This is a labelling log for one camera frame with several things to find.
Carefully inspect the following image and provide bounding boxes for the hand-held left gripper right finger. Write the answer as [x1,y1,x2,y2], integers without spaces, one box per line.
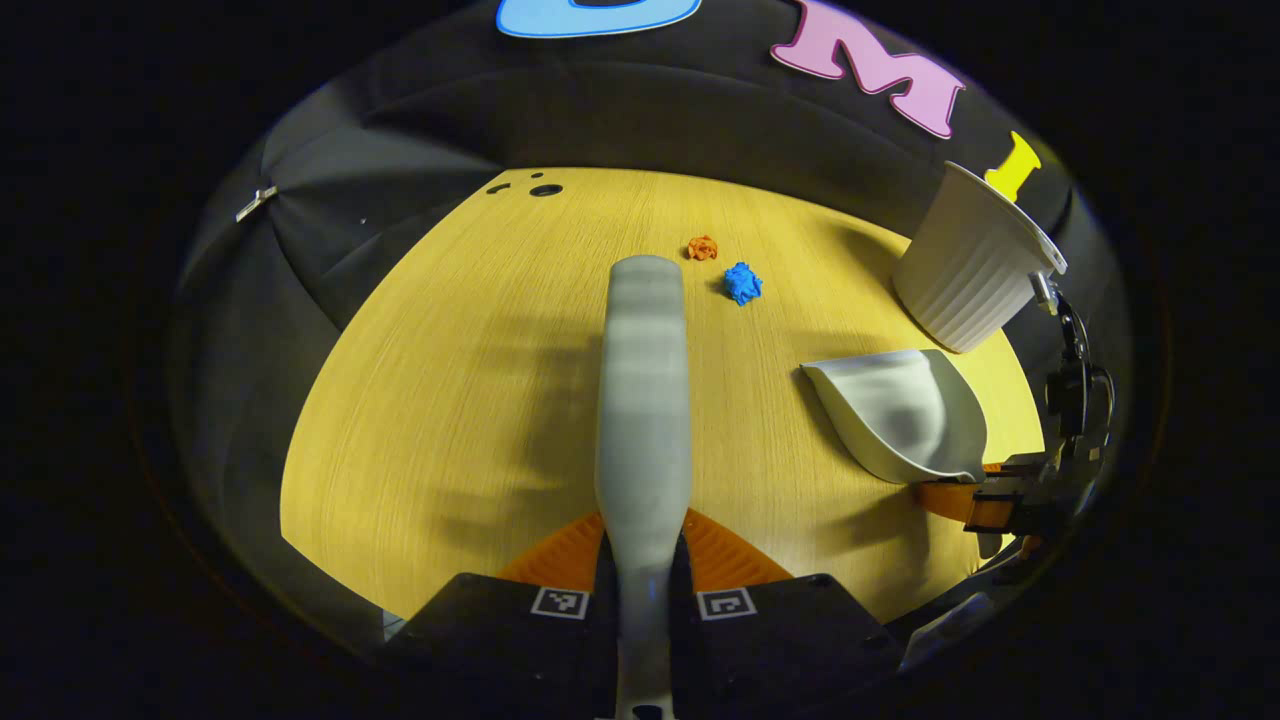
[670,507,903,719]

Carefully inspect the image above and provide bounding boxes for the white ribbed garbage bin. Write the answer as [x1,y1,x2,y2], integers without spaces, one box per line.
[893,160,1069,354]

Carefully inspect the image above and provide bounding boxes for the black backdrop cloth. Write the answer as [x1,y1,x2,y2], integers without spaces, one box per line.
[170,0,1131,651]

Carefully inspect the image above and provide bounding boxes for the small white broom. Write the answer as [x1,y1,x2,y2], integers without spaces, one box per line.
[594,254,693,720]

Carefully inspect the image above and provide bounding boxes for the wooden desktop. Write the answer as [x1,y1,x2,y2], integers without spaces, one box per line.
[280,167,1046,621]

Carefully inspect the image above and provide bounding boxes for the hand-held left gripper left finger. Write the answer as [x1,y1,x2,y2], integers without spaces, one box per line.
[383,510,621,719]

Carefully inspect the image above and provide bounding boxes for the white dustpan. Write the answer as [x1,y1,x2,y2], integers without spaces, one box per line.
[800,348,1006,559]

